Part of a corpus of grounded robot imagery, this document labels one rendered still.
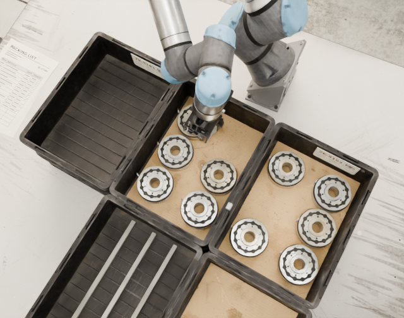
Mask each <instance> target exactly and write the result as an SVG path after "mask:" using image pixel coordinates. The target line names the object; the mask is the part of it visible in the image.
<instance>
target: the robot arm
mask: <svg viewBox="0 0 404 318"><path fill-rule="evenodd" d="M148 3H149V5H150V9H151V13H152V15H153V19H154V22H155V25H156V28H157V32H158V36H159V38H160V41H161V45H162V48H163V51H164V54H165V59H163V61H162V63H161V68H160V70H161V74H162V76H163V77H164V79H165V80H166V81H168V82H169V83H172V84H179V83H185V82H187V81H189V80H191V79H194V78H197V77H198V79H197V80H196V86H195V94H194V99H193V106H192V107H191V108H190V111H191V112H192V113H191V115H190V116H189V118H188V119H187V121H186V123H185V125H184V130H183V131H185V129H186V128H187V127H188V129H187V130H186V131H188V130H189V131H191V132H193V133H194V134H195V135H198V139H200V140H202V141H203V140H204V139H205V138H206V141H205V143H207V142H208V141H209V140H210V138H211V137H212V135H213V134H214V133H216V132H217V131H218V130H219V129H220V128H222V127H223V125H224V121H223V118H222V115H221V113H223V114H224V113H225V110H224V109H223V108H224V106H225V105H226V104H227V102H228V101H229V100H230V99H231V97H232V95H233V92H234V91H233V90H231V87H232V83H231V73H232V65H233V60H234V55H236V56H237V57H238V58H239V59H240V60H241V61H242V62H243V63H244V64H245V65H246V67H247V69H248V71H249V73H250V75H251V78H252V79H253V81H254V82H255V83H256V84H257V85H259V86H270V85H272V84H274V83H276V82H277V81H279V80H280V79H282V78H283V77H284V76H285V75H286V74H287V73H288V71H289V70H290V68H291V67H292V65H293V63H294V60H295V51H294V50H293V48H291V46H289V44H287V43H285V42H283V41H281V39H283V38H286V37H291V36H293V35H294V34H296V33H299V32H301V31H302V30H303V29H304V27H305V26H306V23H307V19H308V7H307V1H306V0H245V4H244V3H242V2H237V3H235V4H233V5H232V6H231V7H230V8H229V9H228V10H227V11H226V12H225V14H224V15H223V16H222V18H221V19H220V21H219V23H218V24H214V25H210V26H208V27H207V28H206V30H205V34H204V35H203V41H201V42H199V43H197V44H194V45H193V43H192V41H191V37H190V34H189V30H188V28H187V24H186V20H185V17H184V13H183V11H182V7H181V3H180V0H148ZM189 121H190V124H189ZM188 124H189V125H188Z"/></svg>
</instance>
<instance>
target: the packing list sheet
mask: <svg viewBox="0 0 404 318"><path fill-rule="evenodd" d="M58 64H59V62H57V61H55V60H53V59H51V58H50V57H47V56H45V55H43V54H41V53H39V52H37V51H36V50H33V49H31V48H29V47H27V46H26V45H23V44H21V43H19V42H17V41H16V40H14V39H12V38H11V39H10V41H9V42H8V44H7V45H5V46H4V47H3V49H2V51H1V53H0V133H3V134H5V135H8V136H10V137H12V138H13V136H14V135H15V133H16V131H17V130H18V128H19V126H20V124H21V123H22V121H23V120H24V118H25V116H26V115H27V113H28V111H29V110H30V107H31V106H32V104H33V103H34V101H35V99H36V98H37V96H38V94H39V93H40V91H41V89H42V87H43V86H44V84H45V82H46V81H47V79H48V77H49V76H50V75H51V73H52V72H53V70H55V68H56V66H57V65H58Z"/></svg>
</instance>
